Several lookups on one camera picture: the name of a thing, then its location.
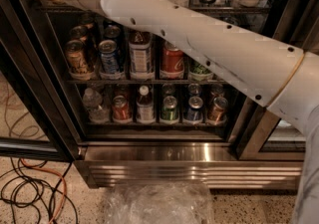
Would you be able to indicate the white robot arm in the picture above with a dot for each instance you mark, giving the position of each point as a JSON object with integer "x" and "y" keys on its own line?
{"x": 282, "y": 78}

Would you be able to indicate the gold can middle front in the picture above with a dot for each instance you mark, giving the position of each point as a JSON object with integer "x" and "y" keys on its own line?
{"x": 80, "y": 66}

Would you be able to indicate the blue can middle front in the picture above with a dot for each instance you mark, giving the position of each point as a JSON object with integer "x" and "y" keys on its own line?
{"x": 110, "y": 59}

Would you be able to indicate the water bottle bottom shelf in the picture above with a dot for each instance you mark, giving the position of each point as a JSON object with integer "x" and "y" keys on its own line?
{"x": 94, "y": 104}

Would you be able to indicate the red can bottom shelf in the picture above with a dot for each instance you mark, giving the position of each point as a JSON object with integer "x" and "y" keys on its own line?
{"x": 121, "y": 110}

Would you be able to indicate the red cola can middle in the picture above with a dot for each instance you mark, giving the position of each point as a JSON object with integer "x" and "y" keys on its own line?
{"x": 171, "y": 63}

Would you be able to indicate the green can middle front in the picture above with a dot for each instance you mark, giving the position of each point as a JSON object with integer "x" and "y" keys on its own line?
{"x": 198, "y": 72}

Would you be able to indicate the green can bottom shelf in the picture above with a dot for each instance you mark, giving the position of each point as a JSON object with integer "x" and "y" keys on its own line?
{"x": 169, "y": 113}

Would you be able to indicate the blue can bottom shelf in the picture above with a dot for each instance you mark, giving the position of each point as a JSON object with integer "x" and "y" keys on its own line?
{"x": 193, "y": 111}

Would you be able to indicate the gold can bottom shelf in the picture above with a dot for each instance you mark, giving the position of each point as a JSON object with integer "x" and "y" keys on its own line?
{"x": 216, "y": 113}

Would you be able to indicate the right fridge glass door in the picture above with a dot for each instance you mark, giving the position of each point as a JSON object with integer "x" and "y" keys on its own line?
{"x": 295, "y": 22}

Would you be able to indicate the brown tea bottle middle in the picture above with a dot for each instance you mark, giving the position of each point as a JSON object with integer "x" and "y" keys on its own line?
{"x": 140, "y": 46}

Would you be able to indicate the brown tea bottle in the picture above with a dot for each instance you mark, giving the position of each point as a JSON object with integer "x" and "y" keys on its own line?
{"x": 145, "y": 105}
{"x": 140, "y": 46}

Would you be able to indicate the brown tea bottle bottom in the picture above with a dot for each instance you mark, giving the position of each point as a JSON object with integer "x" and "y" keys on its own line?
{"x": 145, "y": 105}

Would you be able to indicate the clear plastic bag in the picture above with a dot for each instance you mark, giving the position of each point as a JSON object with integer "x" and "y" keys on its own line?
{"x": 163, "y": 203}

